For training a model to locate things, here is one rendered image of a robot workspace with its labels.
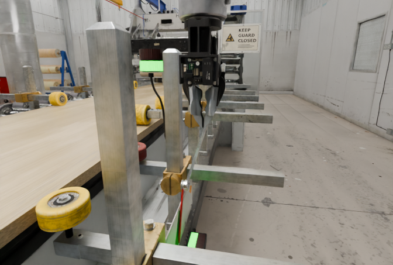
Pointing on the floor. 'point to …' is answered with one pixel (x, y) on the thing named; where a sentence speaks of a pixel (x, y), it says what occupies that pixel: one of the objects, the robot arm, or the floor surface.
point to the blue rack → (66, 69)
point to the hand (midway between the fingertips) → (203, 120)
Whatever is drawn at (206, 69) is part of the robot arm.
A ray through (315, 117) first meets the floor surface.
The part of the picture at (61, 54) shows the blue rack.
